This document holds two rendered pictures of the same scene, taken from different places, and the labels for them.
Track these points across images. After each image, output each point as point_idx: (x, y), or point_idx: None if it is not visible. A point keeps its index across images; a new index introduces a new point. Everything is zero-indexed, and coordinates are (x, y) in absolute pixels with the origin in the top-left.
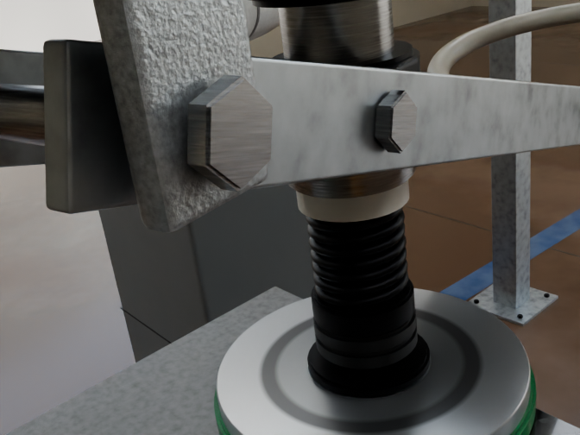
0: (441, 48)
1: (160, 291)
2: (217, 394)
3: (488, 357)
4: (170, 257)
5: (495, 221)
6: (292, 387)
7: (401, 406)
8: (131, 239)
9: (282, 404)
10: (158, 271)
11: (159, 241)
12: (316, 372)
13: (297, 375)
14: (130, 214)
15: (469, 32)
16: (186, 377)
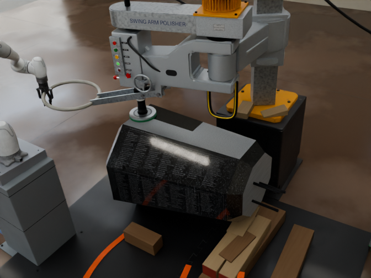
0: (58, 107)
1: (44, 200)
2: (147, 118)
3: None
4: (49, 184)
5: None
6: (146, 115)
7: (148, 110)
8: (32, 198)
9: (148, 115)
10: (44, 194)
11: (44, 185)
12: (145, 113)
13: (144, 115)
14: (32, 190)
15: (50, 105)
16: (141, 124)
